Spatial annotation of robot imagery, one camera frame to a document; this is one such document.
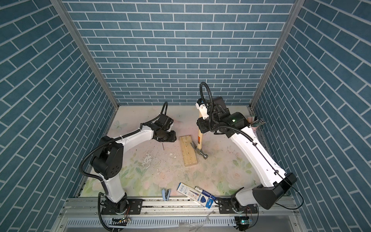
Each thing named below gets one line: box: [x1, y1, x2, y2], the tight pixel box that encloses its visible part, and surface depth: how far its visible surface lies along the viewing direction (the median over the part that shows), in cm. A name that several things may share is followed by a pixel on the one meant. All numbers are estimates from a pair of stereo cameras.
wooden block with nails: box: [179, 134, 198, 167], surface depth 91 cm
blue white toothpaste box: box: [176, 182, 215, 209], surface depth 78 cm
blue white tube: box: [194, 186, 217, 201], surface depth 79 cm
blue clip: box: [161, 188, 171, 202], surface depth 78 cm
